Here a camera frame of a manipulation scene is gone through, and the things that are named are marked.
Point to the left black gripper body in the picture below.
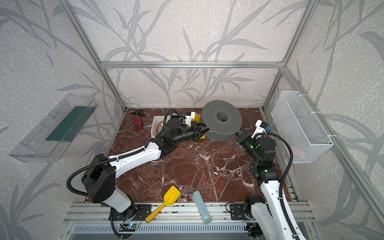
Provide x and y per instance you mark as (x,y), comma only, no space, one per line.
(198,130)

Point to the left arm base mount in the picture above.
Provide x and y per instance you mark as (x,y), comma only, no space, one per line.
(134,212)

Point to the grey perforated cable spool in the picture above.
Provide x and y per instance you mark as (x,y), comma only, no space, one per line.
(222,119)

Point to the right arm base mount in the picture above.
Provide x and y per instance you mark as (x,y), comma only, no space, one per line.
(237,212)

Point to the yellow plastic scoop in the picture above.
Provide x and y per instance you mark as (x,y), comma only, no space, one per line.
(170,198)

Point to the green circuit board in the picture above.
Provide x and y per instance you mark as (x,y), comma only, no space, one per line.
(129,227)

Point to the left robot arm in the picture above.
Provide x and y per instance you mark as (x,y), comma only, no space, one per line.
(98,180)

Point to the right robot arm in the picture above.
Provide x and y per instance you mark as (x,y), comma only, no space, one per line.
(273,214)

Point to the yellow storage bin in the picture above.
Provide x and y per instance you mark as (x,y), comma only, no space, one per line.
(199,129)

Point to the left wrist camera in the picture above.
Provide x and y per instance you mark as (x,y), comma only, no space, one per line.
(188,117)

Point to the white storage bin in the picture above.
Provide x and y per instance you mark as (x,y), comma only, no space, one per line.
(157,125)

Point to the clear plastic wall tray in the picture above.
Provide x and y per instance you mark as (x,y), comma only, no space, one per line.
(47,142)

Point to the white wire mesh basket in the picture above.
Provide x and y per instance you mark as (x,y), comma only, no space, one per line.
(298,124)

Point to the red black hand tool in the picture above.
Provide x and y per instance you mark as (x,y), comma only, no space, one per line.
(137,119)

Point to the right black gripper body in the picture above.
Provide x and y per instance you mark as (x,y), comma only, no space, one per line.
(243,137)

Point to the pink object in basket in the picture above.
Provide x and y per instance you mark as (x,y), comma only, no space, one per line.
(298,153)

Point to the light blue grey bar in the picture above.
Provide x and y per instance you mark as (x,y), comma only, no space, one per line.
(201,206)

